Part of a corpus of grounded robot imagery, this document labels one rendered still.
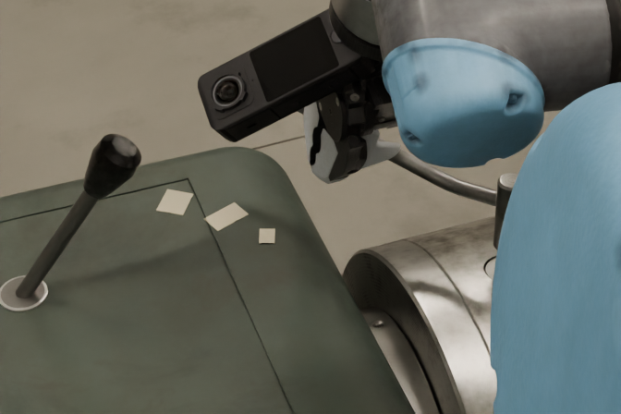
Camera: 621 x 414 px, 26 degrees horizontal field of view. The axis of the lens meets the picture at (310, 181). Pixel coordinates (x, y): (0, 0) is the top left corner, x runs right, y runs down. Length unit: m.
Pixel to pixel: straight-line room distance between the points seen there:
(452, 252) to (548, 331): 0.74
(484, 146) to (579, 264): 0.39
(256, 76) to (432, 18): 0.22
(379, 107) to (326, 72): 0.05
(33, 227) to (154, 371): 0.18
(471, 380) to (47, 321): 0.31
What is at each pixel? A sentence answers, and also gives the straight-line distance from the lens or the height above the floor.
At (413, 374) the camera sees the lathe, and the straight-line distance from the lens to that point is 1.03.
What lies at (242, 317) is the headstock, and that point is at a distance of 0.98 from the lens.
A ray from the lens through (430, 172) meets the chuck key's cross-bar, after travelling 1.02.
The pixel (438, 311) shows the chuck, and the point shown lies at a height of 1.24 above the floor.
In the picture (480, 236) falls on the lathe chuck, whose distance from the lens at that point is 1.09.
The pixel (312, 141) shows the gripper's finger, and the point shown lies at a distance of 0.98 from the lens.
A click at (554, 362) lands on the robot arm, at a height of 1.72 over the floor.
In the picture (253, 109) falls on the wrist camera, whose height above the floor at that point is 1.43.
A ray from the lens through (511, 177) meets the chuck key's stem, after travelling 0.99.
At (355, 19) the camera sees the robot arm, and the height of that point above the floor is 1.51.
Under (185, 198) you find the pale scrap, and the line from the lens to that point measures 1.07.
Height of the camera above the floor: 1.96
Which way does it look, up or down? 41 degrees down
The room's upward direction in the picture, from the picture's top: straight up
